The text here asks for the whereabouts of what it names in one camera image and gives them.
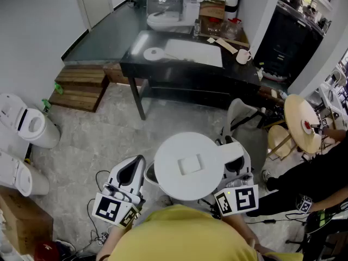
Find black and white cable bundle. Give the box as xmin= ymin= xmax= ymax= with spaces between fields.
xmin=198 ymin=198 xmax=222 ymax=220

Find another person's forearm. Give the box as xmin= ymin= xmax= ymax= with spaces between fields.
xmin=309 ymin=193 xmax=348 ymax=213
xmin=321 ymin=127 xmax=348 ymax=143

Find person's grey trousers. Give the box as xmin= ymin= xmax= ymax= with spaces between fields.
xmin=134 ymin=194 xmax=222 ymax=225

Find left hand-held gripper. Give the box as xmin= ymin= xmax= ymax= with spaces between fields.
xmin=91 ymin=154 xmax=148 ymax=229

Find black cabinet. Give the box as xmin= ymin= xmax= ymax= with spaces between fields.
xmin=252 ymin=4 xmax=326 ymax=85

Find white round lidded appliance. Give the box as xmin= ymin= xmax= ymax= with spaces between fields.
xmin=143 ymin=131 xmax=245 ymax=202

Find white ceramic toilet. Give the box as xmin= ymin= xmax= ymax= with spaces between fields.
xmin=146 ymin=0 xmax=201 ymax=33

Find person's right forearm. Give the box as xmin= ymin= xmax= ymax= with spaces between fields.
xmin=220 ymin=213 xmax=263 ymax=254

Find light wooden stick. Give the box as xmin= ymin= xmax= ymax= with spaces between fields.
xmin=214 ymin=38 xmax=239 ymax=55

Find dark sneaker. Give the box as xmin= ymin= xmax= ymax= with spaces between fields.
xmin=54 ymin=239 xmax=77 ymax=255

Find white mug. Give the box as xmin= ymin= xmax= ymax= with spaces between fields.
xmin=235 ymin=48 xmax=253 ymax=65

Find worn wooden beam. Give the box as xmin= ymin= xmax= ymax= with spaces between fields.
xmin=103 ymin=62 xmax=145 ymax=87

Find dark wooden steps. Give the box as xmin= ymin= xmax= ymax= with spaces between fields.
xmin=48 ymin=65 xmax=111 ymax=113

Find black table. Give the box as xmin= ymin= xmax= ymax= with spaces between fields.
xmin=119 ymin=30 xmax=262 ymax=121

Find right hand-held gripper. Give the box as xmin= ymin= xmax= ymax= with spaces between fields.
xmin=214 ymin=135 xmax=259 ymax=217

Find white rectangular tray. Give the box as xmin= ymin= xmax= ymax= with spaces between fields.
xmin=164 ymin=38 xmax=224 ymax=69

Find person's left forearm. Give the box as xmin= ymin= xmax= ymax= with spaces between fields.
xmin=95 ymin=221 xmax=130 ymax=261

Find black floor cable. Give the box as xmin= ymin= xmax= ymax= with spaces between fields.
xmin=246 ymin=212 xmax=308 ymax=226
xmin=86 ymin=170 xmax=113 ymax=245

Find white smart toilet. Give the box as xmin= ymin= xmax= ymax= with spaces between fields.
xmin=0 ymin=92 xmax=61 ymax=150
xmin=0 ymin=150 xmax=51 ymax=198

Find large cardboard box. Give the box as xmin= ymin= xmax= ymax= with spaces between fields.
xmin=0 ymin=185 xmax=54 ymax=256

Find printed cardboard box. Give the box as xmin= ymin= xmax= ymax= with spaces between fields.
xmin=198 ymin=0 xmax=227 ymax=20

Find white door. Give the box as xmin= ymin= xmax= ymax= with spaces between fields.
xmin=72 ymin=0 xmax=115 ymax=30

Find small white round disc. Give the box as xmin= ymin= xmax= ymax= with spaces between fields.
xmin=143 ymin=47 xmax=165 ymax=63

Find round wooden stool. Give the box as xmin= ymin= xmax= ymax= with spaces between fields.
xmin=283 ymin=94 xmax=324 ymax=155
xmin=266 ymin=124 xmax=294 ymax=161

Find white plate with red food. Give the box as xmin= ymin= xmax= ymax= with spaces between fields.
xmin=301 ymin=119 xmax=316 ymax=136

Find person's yellow shirt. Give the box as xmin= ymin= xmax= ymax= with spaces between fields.
xmin=108 ymin=204 xmax=305 ymax=261

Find red cap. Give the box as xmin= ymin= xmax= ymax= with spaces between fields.
xmin=33 ymin=240 xmax=61 ymax=261

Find brown cardboard tray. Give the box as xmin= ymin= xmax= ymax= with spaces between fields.
xmin=199 ymin=33 xmax=250 ymax=48

